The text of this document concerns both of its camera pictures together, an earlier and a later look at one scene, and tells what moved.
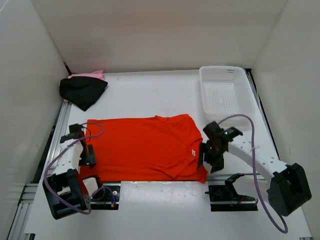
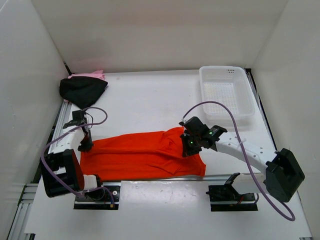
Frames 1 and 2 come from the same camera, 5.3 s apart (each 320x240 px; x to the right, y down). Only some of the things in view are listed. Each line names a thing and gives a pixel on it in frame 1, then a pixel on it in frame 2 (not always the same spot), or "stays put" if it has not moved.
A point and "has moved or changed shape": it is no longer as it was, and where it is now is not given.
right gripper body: [208, 156] to [188, 144]
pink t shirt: [98, 75] stays put
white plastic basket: [226, 91] stays put
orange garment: [150, 148] has moved or changed shape
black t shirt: [82, 92] stays put
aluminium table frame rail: [28, 191] stays put
